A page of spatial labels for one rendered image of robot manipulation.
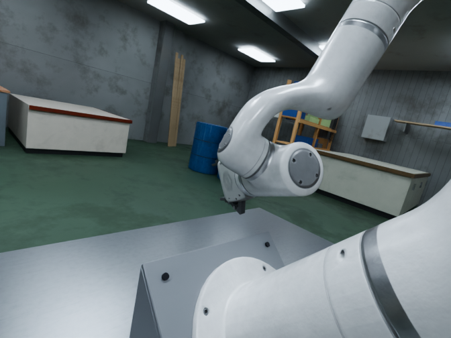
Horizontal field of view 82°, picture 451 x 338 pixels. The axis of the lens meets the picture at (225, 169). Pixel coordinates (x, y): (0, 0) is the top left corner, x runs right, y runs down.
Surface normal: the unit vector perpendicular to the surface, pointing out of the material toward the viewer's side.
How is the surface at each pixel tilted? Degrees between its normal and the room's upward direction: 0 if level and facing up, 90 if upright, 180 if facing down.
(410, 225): 60
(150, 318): 90
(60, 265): 0
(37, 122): 90
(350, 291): 72
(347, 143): 90
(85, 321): 0
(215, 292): 41
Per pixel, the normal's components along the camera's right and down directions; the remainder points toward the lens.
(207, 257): 0.59, -0.55
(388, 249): -0.77, -0.60
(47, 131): 0.69, 0.28
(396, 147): -0.69, 0.00
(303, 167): 0.41, -0.10
